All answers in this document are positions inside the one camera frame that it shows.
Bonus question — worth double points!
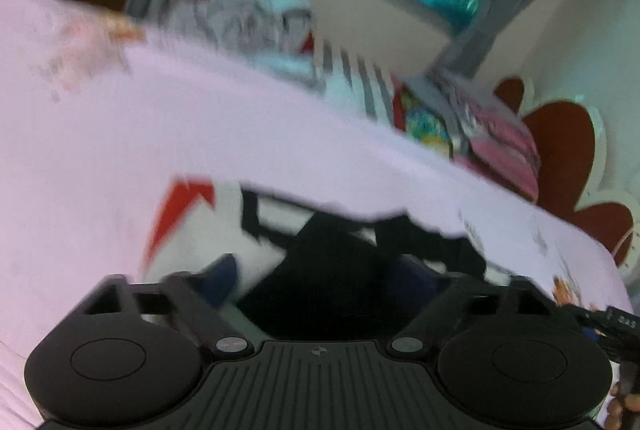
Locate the grey striped pillow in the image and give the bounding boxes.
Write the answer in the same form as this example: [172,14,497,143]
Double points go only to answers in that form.
[319,39,403,131]

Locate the stack of folded pink clothes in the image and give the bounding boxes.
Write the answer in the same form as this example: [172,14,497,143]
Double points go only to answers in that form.
[430,70,545,203]

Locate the teal cloth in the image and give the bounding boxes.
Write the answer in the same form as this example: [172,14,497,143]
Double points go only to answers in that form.
[409,0,483,28]

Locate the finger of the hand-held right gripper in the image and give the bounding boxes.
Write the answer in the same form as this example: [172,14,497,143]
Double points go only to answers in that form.
[556,304,608,326]

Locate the pile of grey clothes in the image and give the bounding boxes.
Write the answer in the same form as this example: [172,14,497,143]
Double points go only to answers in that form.
[165,0,328,88]

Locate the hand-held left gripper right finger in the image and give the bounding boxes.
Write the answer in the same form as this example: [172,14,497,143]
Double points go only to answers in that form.
[387,257,563,356]

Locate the striped knit sweater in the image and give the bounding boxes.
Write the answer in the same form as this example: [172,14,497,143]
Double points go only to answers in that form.
[141,177,490,341]

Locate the red and white scalloped headboard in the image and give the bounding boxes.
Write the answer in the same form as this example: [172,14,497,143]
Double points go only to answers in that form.
[492,75,638,267]

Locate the bed with pink floral sheet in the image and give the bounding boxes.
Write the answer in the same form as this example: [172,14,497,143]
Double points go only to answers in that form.
[0,0,636,430]

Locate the colourful floral cushion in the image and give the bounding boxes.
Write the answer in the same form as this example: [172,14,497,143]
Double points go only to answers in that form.
[394,89,453,158]

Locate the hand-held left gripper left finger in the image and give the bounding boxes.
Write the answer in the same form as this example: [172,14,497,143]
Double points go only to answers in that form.
[80,255,251,356]

